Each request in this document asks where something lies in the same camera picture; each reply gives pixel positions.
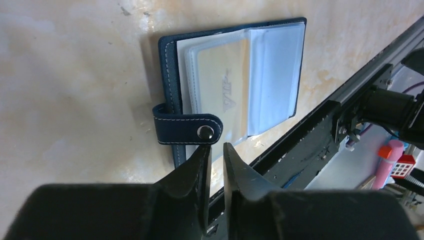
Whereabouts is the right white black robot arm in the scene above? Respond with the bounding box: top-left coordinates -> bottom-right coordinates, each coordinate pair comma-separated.
356,63 -> 424,150

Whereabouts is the red white object on floor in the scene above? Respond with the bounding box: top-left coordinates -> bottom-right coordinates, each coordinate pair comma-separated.
371,139 -> 416,190

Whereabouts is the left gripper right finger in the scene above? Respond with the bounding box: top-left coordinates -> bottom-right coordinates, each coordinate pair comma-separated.
223,143 -> 418,240

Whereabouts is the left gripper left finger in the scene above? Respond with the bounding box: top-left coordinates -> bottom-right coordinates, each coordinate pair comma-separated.
5,145 -> 211,240

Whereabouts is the navy blue card holder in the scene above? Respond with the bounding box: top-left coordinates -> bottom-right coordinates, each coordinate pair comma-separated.
152,17 -> 307,167

